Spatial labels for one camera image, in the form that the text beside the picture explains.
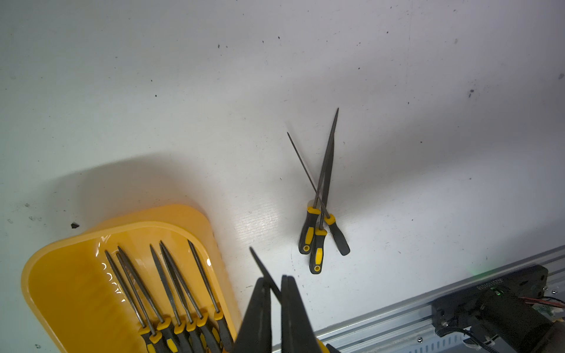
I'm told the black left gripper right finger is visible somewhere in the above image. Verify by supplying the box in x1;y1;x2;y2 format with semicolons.
281;276;323;352

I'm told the aluminium front rail frame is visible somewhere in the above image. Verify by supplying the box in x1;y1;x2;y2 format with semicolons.
316;246;564;352

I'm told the yellow plastic storage tray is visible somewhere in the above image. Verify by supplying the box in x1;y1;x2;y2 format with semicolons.
21;204;242;352

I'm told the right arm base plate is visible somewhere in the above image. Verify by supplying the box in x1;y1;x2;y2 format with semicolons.
431;265;564;352

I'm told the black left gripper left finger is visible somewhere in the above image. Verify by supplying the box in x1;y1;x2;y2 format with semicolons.
233;277;272;353

